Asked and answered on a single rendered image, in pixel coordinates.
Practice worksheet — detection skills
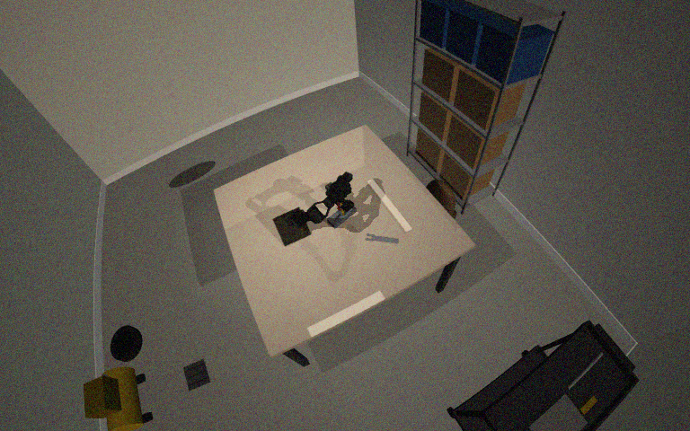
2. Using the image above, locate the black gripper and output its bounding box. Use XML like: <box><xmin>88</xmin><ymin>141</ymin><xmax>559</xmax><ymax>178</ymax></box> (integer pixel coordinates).
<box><xmin>325</xmin><ymin>189</ymin><xmax>354</xmax><ymax>212</ymax></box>

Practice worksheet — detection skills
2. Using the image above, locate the grey flat bar with forked end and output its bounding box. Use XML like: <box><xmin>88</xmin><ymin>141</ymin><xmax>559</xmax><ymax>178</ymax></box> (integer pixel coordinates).
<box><xmin>366</xmin><ymin>234</ymin><xmax>398</xmax><ymax>244</ymax></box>

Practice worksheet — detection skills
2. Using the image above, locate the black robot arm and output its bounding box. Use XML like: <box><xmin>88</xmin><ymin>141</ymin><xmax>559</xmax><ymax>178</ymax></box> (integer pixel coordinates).
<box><xmin>288</xmin><ymin>172</ymin><xmax>353</xmax><ymax>229</ymax></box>

